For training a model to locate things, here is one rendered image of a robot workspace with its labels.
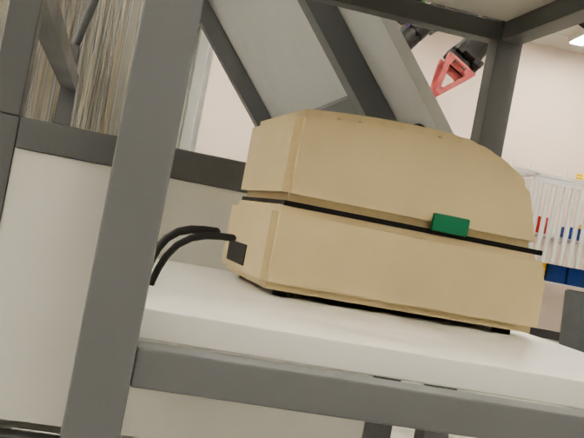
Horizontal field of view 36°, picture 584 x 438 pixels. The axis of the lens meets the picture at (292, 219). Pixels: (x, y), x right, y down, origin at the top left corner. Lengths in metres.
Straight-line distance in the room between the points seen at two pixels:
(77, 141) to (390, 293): 0.48
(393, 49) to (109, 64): 1.53
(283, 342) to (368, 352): 0.06
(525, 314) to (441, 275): 0.10
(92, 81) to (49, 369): 1.60
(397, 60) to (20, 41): 0.50
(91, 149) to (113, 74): 1.54
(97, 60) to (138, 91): 2.17
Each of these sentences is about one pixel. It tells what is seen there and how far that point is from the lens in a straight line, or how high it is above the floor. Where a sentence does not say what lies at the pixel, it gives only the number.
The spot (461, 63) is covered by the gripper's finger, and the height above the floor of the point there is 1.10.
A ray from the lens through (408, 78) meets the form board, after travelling 1.27.
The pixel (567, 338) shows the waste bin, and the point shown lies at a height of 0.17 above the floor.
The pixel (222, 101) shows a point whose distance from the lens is 10.20.
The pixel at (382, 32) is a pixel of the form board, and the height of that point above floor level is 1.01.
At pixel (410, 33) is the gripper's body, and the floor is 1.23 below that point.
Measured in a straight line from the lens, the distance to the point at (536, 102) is 10.79.
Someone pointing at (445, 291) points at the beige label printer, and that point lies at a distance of 0.91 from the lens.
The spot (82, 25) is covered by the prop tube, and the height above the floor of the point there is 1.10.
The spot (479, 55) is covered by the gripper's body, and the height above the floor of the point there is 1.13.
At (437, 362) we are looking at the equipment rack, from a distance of 0.63.
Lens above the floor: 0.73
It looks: level
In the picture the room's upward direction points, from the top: 11 degrees clockwise
